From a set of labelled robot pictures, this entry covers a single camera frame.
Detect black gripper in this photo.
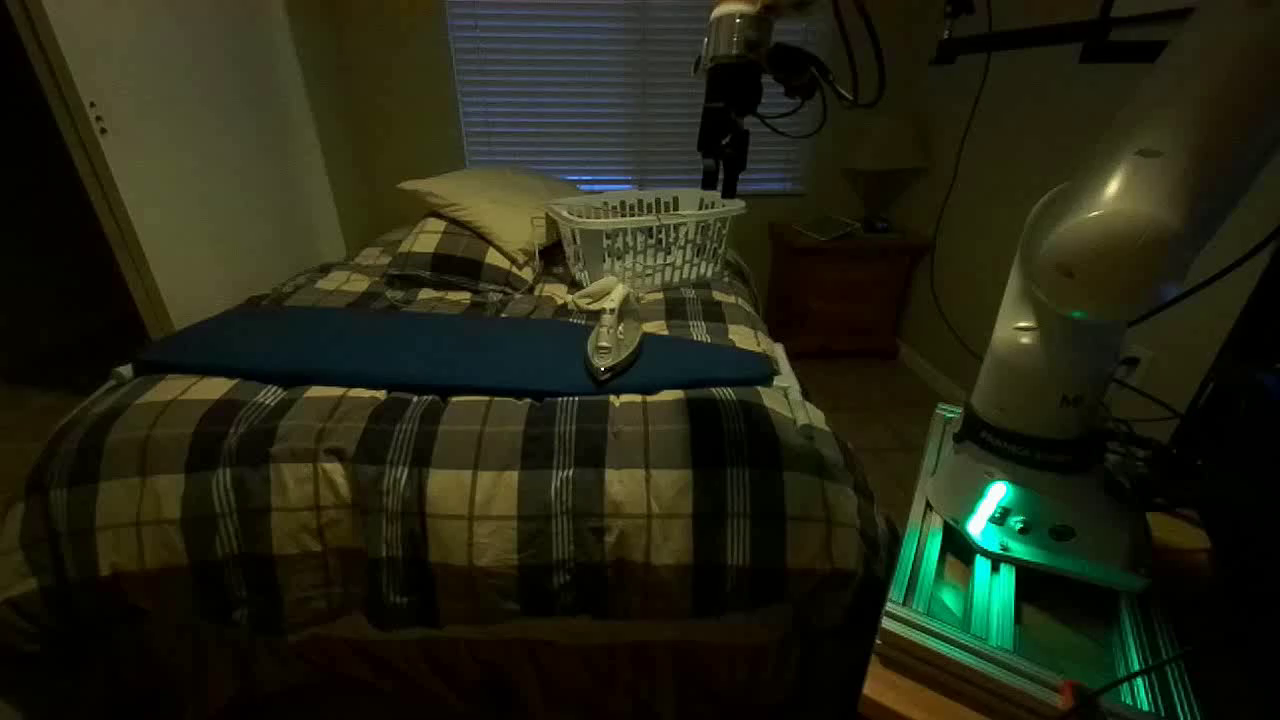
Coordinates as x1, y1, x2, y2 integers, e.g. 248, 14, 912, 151
697, 56, 768, 198

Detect white pressing iron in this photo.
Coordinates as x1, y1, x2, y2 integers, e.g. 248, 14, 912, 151
579, 291, 649, 384

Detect metal robot base stand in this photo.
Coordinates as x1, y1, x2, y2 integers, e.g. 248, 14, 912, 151
874, 395, 1209, 720

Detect white plastic laundry basket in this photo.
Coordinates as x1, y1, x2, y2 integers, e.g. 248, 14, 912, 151
545, 188, 752, 291

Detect table lamp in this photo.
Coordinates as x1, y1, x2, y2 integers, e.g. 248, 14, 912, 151
840, 122, 935, 241

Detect window blinds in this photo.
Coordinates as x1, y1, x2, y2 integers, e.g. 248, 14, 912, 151
441, 0, 837, 198

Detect wooden nightstand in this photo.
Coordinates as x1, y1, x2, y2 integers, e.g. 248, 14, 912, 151
763, 217, 932, 363

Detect cream pillow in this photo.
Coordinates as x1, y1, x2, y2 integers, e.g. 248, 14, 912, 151
397, 164, 586, 269

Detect plaid pillow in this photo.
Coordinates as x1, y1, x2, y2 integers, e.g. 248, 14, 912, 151
376, 217, 547, 291

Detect blue ironing board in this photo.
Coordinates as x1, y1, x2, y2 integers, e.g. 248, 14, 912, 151
131, 304, 782, 399

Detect plaid bed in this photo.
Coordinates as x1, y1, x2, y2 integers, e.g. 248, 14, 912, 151
0, 217, 902, 646

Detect white door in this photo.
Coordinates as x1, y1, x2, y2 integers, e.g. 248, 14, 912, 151
9, 0, 348, 339

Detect black hanging cable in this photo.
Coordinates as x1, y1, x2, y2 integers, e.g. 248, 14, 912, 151
923, 0, 1000, 367

